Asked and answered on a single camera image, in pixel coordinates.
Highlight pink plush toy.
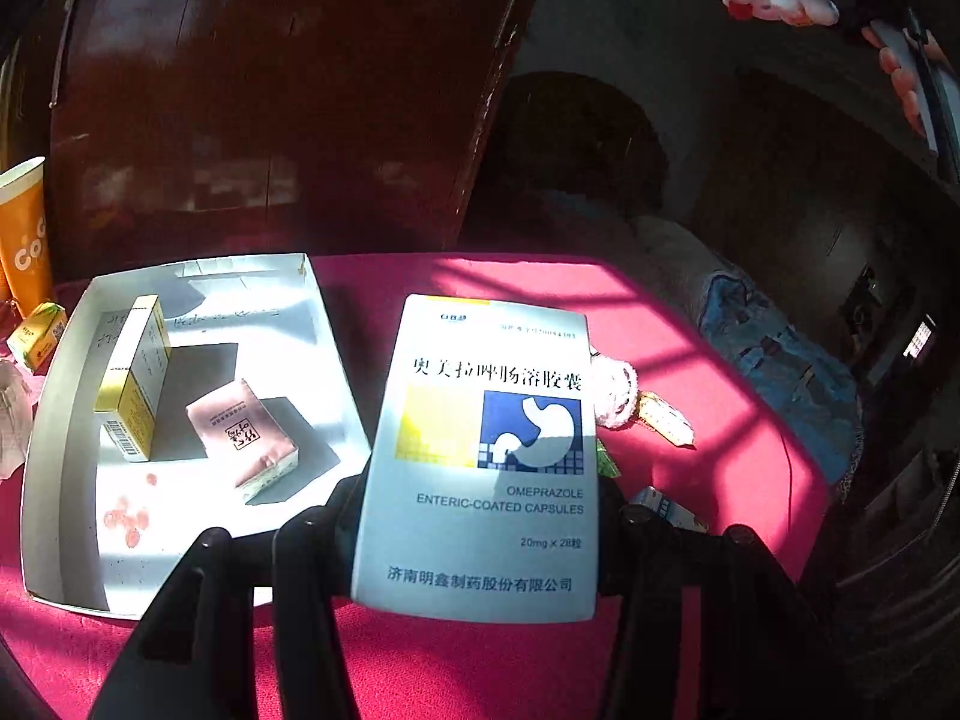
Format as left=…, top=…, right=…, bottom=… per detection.
left=589, top=345, right=642, bottom=432

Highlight clear plastic wrapper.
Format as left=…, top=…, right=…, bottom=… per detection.
left=0, top=360, right=35, bottom=481

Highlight yellow and white medicine box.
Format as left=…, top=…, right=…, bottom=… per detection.
left=92, top=294, right=173, bottom=462

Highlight pale yellow sachet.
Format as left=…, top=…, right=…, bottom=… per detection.
left=637, top=390, right=697, bottom=449

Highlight blue jeans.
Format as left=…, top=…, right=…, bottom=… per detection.
left=697, top=270, right=863, bottom=488

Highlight small lit screen device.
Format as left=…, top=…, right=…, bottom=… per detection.
left=900, top=315, right=938, bottom=361

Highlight person's right hand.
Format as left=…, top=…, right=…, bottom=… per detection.
left=861, top=22, right=947, bottom=137

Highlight grey cloth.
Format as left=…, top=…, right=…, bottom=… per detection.
left=630, top=214, right=743, bottom=316

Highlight large white medicine box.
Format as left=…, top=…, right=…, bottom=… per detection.
left=351, top=292, right=601, bottom=623

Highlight reddish brown wooden cabinet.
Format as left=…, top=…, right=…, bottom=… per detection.
left=45, top=0, right=556, bottom=282

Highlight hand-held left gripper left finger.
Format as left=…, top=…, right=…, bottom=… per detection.
left=86, top=469, right=372, bottom=720

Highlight orange paper cup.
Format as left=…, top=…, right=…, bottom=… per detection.
left=0, top=157, right=55, bottom=316

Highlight pink medicine box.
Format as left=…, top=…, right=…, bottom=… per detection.
left=185, top=379, right=302, bottom=505

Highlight small yellow box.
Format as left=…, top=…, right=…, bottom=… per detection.
left=6, top=301, right=68, bottom=372

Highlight small blue and white box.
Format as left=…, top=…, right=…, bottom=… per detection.
left=626, top=486, right=710, bottom=533

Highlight red cloth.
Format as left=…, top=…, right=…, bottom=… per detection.
left=0, top=251, right=833, bottom=720

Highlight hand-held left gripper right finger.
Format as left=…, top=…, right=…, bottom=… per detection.
left=596, top=476, right=878, bottom=720

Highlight white cardboard tray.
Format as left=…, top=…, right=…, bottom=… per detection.
left=21, top=251, right=374, bottom=620

